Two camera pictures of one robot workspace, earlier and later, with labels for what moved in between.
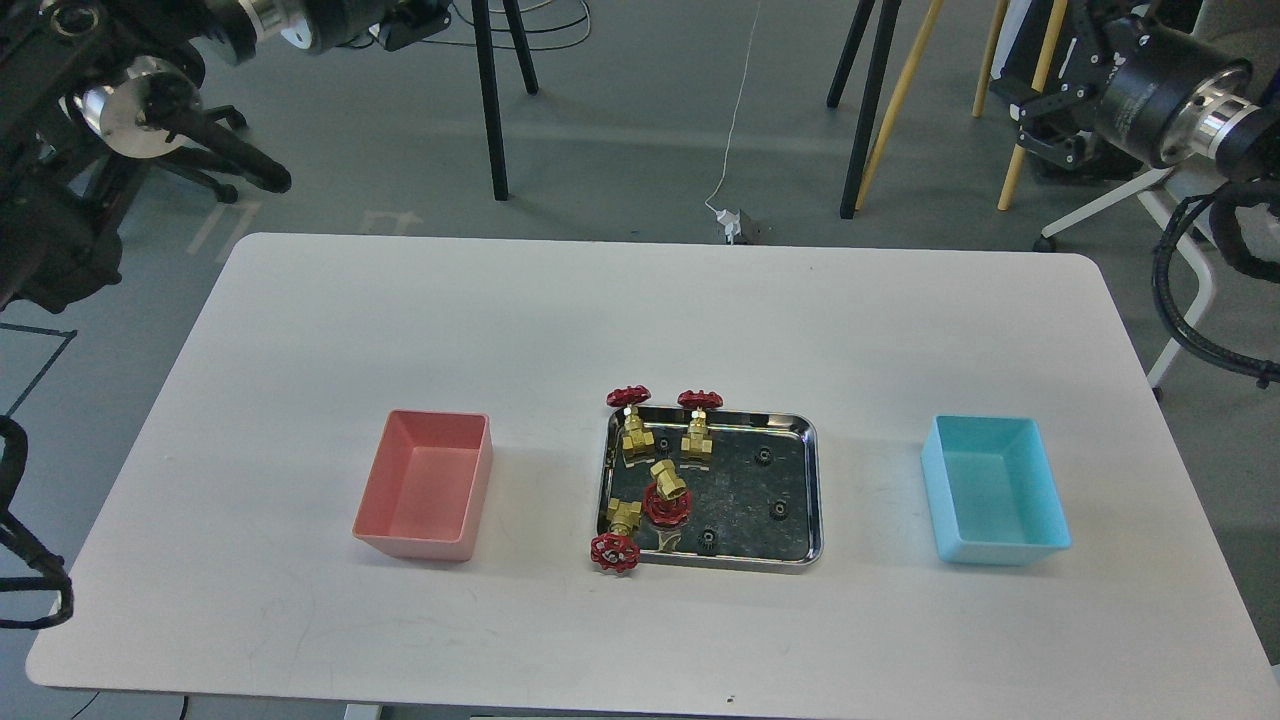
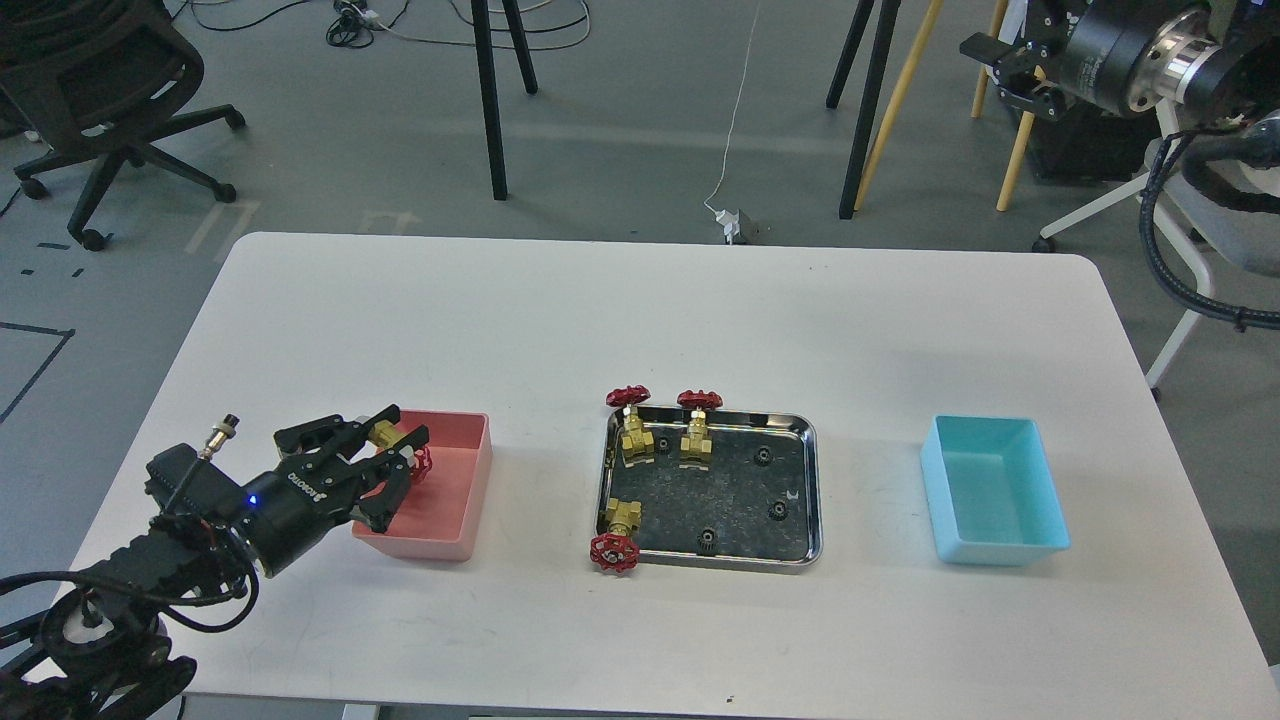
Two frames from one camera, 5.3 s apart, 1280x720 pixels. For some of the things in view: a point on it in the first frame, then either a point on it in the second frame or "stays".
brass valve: x=636 y=440 stays
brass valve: x=667 y=501 → x=384 y=433
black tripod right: x=884 y=40 stays
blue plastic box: x=991 y=493 stays
